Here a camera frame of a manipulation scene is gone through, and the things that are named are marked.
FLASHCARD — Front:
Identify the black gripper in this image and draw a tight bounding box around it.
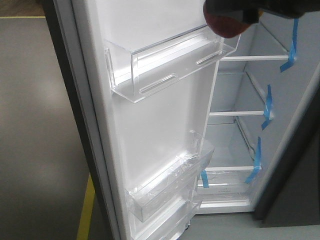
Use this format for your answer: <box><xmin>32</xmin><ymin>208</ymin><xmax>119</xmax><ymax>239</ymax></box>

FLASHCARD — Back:
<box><xmin>204</xmin><ymin>0</ymin><xmax>320</xmax><ymax>24</ymax></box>

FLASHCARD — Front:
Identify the red yellow apple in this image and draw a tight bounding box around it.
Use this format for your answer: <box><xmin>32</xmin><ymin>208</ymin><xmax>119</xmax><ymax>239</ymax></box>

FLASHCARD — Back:
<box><xmin>203</xmin><ymin>2</ymin><xmax>251</xmax><ymax>39</ymax></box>

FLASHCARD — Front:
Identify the fridge door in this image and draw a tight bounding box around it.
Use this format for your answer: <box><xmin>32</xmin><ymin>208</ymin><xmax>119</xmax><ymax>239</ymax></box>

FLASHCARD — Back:
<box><xmin>41</xmin><ymin>0</ymin><xmax>242</xmax><ymax>240</ymax></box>

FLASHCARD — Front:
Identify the dark grey fridge body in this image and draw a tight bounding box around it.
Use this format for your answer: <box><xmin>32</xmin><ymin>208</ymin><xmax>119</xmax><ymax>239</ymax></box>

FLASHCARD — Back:
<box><xmin>197</xmin><ymin>12</ymin><xmax>320</xmax><ymax>227</ymax></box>

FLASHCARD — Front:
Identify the blue tape strip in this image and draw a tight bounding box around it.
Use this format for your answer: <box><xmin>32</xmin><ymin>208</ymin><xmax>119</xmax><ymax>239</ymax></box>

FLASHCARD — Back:
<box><xmin>261</xmin><ymin>84</ymin><xmax>273</xmax><ymax>130</ymax></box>
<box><xmin>244</xmin><ymin>136</ymin><xmax>262</xmax><ymax>184</ymax></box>
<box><xmin>280</xmin><ymin>18</ymin><xmax>299</xmax><ymax>73</ymax></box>
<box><xmin>200</xmin><ymin>169</ymin><xmax>209</xmax><ymax>188</ymax></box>

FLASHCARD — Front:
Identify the clear upper door bin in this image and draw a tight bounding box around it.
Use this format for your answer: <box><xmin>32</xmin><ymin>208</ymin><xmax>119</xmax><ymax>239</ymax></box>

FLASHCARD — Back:
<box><xmin>104</xmin><ymin>24</ymin><xmax>241</xmax><ymax>103</ymax></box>

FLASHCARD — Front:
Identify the clear door bin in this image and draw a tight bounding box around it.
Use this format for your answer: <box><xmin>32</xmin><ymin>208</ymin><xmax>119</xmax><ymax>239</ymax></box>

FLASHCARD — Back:
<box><xmin>104</xmin><ymin>24</ymin><xmax>241</xmax><ymax>103</ymax></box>
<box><xmin>125</xmin><ymin>130</ymin><xmax>215</xmax><ymax>222</ymax></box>
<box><xmin>130</xmin><ymin>189</ymin><xmax>202</xmax><ymax>240</ymax></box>

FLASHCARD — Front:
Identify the left blue tape strip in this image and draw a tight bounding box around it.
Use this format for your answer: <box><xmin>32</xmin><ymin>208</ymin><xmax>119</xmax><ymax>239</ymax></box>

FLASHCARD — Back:
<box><xmin>200</xmin><ymin>169</ymin><xmax>209</xmax><ymax>188</ymax></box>

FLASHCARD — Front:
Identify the clear middle door bin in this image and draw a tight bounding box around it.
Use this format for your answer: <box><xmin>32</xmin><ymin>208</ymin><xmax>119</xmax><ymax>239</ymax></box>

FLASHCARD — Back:
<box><xmin>125</xmin><ymin>130</ymin><xmax>215</xmax><ymax>222</ymax></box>

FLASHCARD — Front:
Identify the clear lower door bin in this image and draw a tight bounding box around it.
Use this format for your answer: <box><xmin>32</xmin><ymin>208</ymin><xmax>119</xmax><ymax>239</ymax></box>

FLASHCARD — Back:
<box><xmin>130</xmin><ymin>189</ymin><xmax>202</xmax><ymax>240</ymax></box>

